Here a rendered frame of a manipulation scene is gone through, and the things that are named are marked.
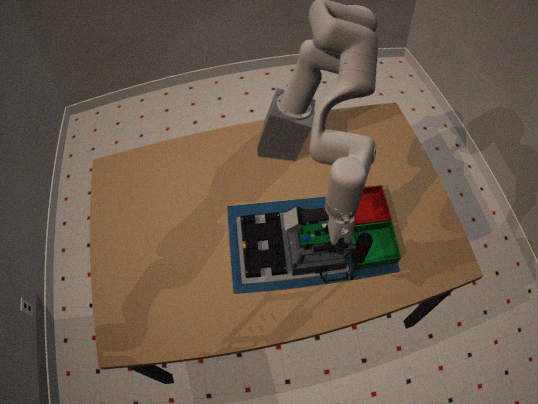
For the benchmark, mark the red open-top bin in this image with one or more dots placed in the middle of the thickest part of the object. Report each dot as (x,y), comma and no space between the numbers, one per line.
(373,207)

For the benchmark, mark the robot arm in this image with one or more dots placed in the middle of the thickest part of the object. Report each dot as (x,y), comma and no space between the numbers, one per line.
(354,57)

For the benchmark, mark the green bin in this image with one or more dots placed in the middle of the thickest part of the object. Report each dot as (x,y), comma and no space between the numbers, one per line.
(384,244)

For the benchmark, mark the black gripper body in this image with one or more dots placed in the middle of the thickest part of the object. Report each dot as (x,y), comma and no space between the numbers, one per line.
(337,229)

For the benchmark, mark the green circuit board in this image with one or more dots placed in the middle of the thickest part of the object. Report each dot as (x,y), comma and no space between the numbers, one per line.
(314,234)

